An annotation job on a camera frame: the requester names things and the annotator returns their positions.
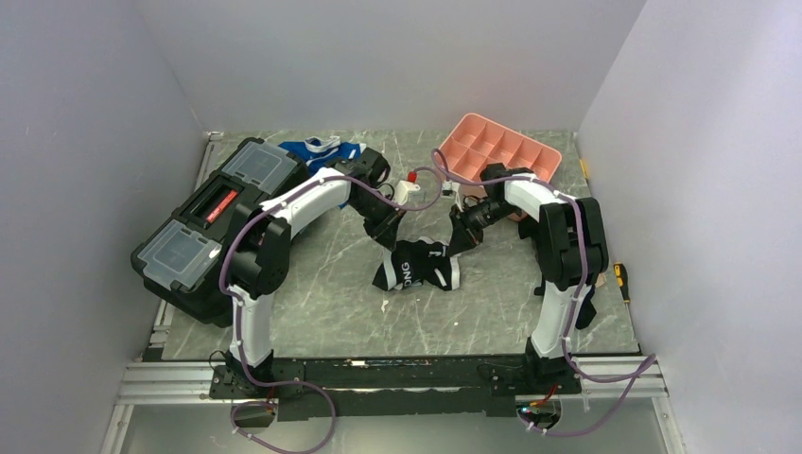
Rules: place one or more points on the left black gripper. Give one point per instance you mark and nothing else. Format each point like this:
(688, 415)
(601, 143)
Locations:
(385, 233)

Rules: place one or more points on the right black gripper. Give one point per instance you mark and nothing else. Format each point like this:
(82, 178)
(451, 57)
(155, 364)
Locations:
(465, 235)

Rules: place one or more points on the black white underwear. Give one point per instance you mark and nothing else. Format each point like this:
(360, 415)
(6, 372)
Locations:
(412, 263)

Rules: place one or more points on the pink divided organizer tray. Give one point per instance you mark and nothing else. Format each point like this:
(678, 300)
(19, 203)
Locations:
(477, 141)

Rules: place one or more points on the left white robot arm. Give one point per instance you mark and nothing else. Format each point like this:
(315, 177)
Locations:
(256, 263)

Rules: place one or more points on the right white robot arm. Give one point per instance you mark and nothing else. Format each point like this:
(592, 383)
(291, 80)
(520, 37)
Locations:
(550, 214)

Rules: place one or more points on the blue white underwear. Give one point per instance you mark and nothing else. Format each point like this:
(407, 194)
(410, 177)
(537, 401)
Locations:
(316, 152)

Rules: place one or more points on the brown cardboard piece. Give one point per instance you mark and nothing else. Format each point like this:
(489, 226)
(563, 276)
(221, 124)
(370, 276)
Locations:
(601, 280)

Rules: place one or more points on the black cloth at right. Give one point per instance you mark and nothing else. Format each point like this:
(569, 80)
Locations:
(586, 307)

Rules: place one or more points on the yellow black screwdriver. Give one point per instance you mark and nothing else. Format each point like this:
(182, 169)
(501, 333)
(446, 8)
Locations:
(623, 281)

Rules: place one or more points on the black plastic toolbox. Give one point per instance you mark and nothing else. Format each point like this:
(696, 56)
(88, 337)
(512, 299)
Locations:
(181, 261)

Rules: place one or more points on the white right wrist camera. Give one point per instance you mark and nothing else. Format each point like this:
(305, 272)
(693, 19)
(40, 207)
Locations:
(450, 189)

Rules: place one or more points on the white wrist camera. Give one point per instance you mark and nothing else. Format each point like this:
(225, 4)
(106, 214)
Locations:
(407, 191)
(450, 189)

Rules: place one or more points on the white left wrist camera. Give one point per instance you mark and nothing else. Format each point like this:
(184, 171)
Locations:
(407, 191)

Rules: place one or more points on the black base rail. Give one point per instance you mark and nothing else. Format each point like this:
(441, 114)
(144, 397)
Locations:
(304, 388)

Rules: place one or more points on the aluminium frame rail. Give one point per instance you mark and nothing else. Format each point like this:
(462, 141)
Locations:
(161, 383)

